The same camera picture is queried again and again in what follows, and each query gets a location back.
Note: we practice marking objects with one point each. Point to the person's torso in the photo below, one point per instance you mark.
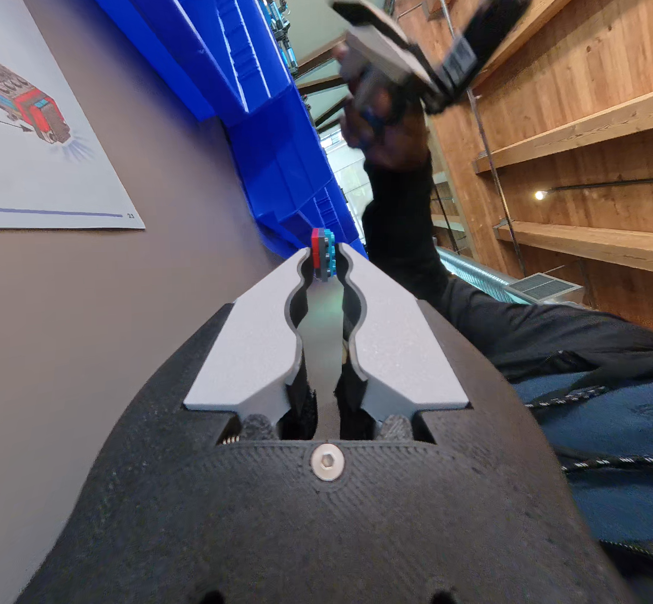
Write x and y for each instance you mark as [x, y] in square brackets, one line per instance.
[602, 420]

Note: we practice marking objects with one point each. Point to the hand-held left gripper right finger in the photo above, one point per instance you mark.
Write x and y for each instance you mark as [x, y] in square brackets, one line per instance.
[403, 354]

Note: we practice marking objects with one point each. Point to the person's right hand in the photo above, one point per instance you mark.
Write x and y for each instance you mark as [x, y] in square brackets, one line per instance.
[398, 140]

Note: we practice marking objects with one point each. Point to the person's right forearm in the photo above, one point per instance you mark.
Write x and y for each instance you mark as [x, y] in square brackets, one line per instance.
[403, 236]

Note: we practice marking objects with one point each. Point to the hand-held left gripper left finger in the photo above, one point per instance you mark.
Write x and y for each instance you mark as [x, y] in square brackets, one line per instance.
[245, 354]

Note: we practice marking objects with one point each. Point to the blue divided plastic bin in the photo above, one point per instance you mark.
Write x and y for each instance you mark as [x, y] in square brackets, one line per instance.
[285, 170]

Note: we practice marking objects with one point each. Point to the blue black robot equipment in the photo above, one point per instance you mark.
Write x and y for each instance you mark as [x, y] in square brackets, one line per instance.
[285, 48]

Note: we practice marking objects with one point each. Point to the printed instruction sheet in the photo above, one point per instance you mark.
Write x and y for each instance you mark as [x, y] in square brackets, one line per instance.
[76, 180]

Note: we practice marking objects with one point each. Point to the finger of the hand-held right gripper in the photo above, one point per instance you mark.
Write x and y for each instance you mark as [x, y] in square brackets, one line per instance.
[390, 28]
[382, 55]

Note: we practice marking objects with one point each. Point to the red teal toy brick assembly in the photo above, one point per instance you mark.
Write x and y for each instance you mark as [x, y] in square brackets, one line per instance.
[321, 252]

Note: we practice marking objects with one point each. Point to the metal air duct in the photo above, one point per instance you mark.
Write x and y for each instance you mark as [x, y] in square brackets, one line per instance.
[474, 275]

